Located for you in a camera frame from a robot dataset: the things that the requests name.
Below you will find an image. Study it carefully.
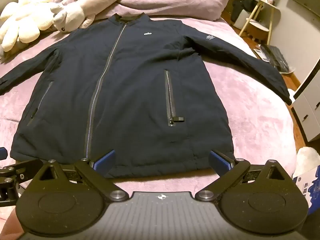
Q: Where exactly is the blue and white box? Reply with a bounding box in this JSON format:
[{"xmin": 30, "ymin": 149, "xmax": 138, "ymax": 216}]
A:
[{"xmin": 292, "ymin": 166, "xmax": 320, "ymax": 216}]

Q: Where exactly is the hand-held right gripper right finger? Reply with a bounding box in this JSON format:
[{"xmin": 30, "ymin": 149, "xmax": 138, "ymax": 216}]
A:
[{"xmin": 196, "ymin": 150, "xmax": 285, "ymax": 202}]

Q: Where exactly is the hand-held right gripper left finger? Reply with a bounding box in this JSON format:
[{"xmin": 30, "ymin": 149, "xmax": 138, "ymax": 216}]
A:
[{"xmin": 37, "ymin": 149, "xmax": 127, "ymax": 202}]

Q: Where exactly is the cream flower plush cushion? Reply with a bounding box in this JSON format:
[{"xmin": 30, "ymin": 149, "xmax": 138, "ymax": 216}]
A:
[{"xmin": 0, "ymin": 0, "xmax": 60, "ymax": 53}]

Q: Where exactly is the beige rabbit plush toy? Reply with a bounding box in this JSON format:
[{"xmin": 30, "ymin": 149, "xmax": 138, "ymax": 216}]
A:
[{"xmin": 51, "ymin": 0, "xmax": 150, "ymax": 34}]

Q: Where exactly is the dark navy t-shirt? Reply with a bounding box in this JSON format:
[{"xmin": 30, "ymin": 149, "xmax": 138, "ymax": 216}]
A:
[{"xmin": 0, "ymin": 13, "xmax": 293, "ymax": 179}]

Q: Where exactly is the black garment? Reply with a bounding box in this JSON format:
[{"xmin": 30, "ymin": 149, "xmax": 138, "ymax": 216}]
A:
[{"xmin": 231, "ymin": 0, "xmax": 258, "ymax": 22}]

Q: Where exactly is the person's left forearm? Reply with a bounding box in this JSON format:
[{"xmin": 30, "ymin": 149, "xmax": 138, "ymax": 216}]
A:
[{"xmin": 0, "ymin": 205, "xmax": 22, "ymax": 240}]

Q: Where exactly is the pink duvet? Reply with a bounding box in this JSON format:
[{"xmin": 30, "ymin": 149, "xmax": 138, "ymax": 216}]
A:
[{"xmin": 54, "ymin": 0, "xmax": 232, "ymax": 22}]

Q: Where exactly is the white drawer cabinet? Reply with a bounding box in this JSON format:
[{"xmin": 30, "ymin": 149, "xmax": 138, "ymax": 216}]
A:
[{"xmin": 292, "ymin": 59, "xmax": 320, "ymax": 143}]

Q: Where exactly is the white fluffy slipper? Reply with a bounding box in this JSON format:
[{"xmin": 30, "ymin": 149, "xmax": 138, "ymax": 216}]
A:
[{"xmin": 296, "ymin": 147, "xmax": 320, "ymax": 178}]

